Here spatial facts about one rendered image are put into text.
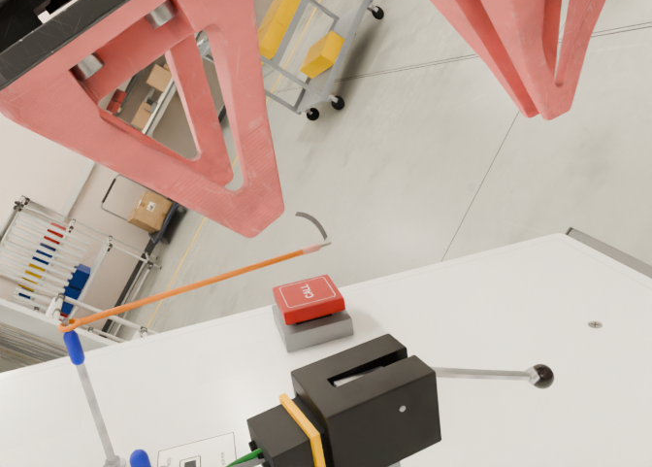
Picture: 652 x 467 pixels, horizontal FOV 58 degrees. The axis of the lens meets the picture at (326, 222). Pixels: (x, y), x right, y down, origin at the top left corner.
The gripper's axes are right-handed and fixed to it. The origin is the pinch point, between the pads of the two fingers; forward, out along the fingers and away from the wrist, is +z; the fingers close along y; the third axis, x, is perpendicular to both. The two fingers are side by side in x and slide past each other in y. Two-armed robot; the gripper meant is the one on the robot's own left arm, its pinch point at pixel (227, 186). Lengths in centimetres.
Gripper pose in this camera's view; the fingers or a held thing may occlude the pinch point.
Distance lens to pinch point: 20.6
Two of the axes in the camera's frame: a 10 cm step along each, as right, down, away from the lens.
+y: 4.2, 2.6, -8.7
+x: 7.5, -6.3, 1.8
